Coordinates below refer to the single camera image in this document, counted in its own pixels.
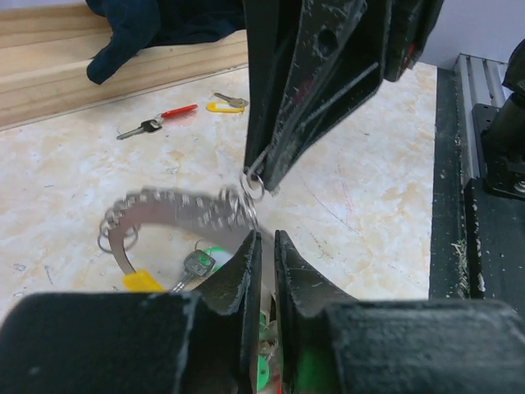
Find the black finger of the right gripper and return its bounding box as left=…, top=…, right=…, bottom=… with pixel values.
left=262, top=1, right=392, bottom=191
left=244, top=1, right=302, bottom=167

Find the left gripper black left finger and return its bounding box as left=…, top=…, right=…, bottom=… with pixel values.
left=1, top=232, right=262, bottom=393

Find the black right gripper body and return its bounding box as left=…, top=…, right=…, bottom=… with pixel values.
left=384, top=0, right=444, bottom=80

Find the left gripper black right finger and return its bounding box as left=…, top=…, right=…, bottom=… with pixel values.
left=274, top=231, right=524, bottom=393

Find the large keyring with coloured tags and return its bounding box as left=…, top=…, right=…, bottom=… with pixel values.
left=97, top=177, right=276, bottom=393

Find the dark navy tank top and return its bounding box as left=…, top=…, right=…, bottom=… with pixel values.
left=86, top=0, right=245, bottom=85

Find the key with long red tag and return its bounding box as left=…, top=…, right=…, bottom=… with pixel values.
left=116, top=104, right=199, bottom=140

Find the wooden clothes rack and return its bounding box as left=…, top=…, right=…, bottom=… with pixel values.
left=1, top=1, right=248, bottom=126

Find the key with yellow ring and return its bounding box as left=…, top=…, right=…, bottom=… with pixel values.
left=206, top=93, right=249, bottom=113

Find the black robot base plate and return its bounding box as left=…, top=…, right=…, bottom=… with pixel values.
left=428, top=69, right=524, bottom=314

